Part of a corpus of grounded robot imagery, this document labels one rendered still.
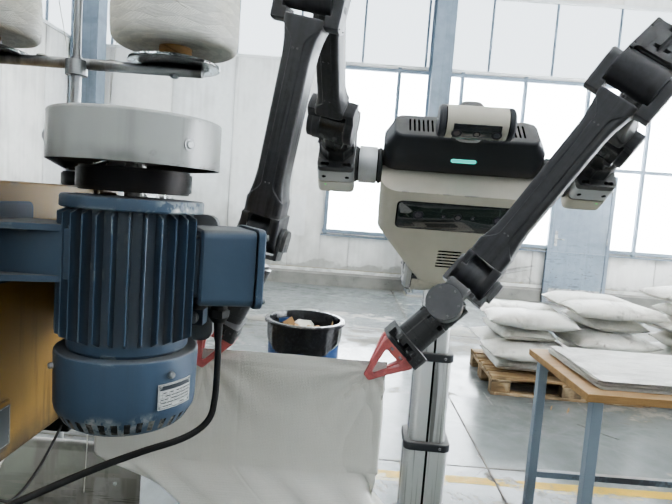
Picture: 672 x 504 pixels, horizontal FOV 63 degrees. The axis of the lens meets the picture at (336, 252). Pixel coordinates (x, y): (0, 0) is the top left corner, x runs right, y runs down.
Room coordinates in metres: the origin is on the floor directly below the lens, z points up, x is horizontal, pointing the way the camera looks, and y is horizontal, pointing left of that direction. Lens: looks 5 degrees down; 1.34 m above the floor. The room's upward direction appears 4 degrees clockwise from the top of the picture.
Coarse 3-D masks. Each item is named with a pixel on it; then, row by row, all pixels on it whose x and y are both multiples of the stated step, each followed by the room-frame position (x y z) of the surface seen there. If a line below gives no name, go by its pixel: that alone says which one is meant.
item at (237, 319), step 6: (228, 306) 0.89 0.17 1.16; (234, 312) 0.89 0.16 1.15; (240, 312) 0.90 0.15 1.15; (246, 312) 0.91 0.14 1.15; (228, 318) 0.89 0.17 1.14; (234, 318) 0.89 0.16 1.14; (240, 318) 0.90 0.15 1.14; (246, 318) 0.96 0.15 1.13; (228, 324) 0.88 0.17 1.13; (234, 324) 0.89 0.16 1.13; (240, 324) 0.91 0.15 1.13; (228, 330) 0.87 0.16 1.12; (234, 330) 0.87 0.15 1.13; (234, 336) 0.87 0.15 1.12
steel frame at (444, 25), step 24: (72, 0) 8.57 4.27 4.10; (96, 0) 8.71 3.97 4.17; (456, 0) 8.46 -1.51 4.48; (72, 24) 8.58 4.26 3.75; (96, 24) 8.71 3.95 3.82; (72, 48) 8.60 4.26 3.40; (96, 48) 8.57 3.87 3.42; (432, 48) 8.86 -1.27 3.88; (96, 72) 8.57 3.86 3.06; (432, 72) 8.46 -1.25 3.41; (96, 96) 8.59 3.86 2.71; (432, 96) 8.46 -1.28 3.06; (408, 288) 8.87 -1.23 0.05
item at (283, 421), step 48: (240, 384) 0.92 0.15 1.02; (288, 384) 0.91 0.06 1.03; (336, 384) 0.91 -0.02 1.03; (384, 384) 0.92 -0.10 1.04; (240, 432) 0.92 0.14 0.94; (288, 432) 0.91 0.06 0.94; (336, 432) 0.91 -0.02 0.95; (192, 480) 0.90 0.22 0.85; (240, 480) 0.90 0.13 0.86; (288, 480) 0.90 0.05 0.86; (336, 480) 0.91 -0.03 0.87
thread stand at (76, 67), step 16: (80, 0) 0.74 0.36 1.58; (80, 16) 0.75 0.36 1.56; (80, 32) 0.75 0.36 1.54; (0, 48) 0.72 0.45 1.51; (80, 48) 0.75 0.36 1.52; (16, 64) 0.75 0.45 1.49; (32, 64) 0.75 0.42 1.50; (48, 64) 0.75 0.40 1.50; (64, 64) 0.75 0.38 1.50; (80, 64) 0.74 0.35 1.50; (96, 64) 0.74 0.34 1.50; (112, 64) 0.74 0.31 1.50; (128, 64) 0.74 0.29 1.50; (144, 64) 0.75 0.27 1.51; (160, 64) 0.74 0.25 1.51; (176, 64) 0.74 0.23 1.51; (192, 64) 0.73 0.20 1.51; (208, 64) 0.72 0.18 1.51; (80, 80) 0.75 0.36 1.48; (80, 96) 0.75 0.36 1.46
